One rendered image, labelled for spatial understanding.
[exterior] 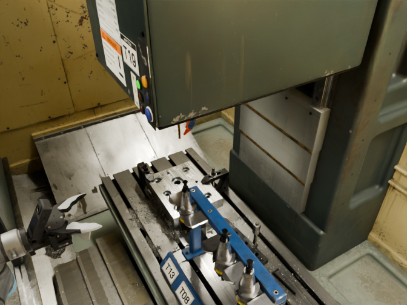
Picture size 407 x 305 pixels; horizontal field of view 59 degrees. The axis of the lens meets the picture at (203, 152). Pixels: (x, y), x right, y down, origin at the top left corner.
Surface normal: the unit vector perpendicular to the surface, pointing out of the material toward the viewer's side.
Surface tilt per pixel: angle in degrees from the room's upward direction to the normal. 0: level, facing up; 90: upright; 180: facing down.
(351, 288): 0
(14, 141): 90
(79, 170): 24
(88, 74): 90
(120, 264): 7
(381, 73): 90
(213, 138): 0
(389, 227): 90
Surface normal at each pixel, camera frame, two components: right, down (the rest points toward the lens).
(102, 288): -0.07, -0.86
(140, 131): 0.19, -0.51
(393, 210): -0.86, 0.31
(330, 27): 0.50, 0.52
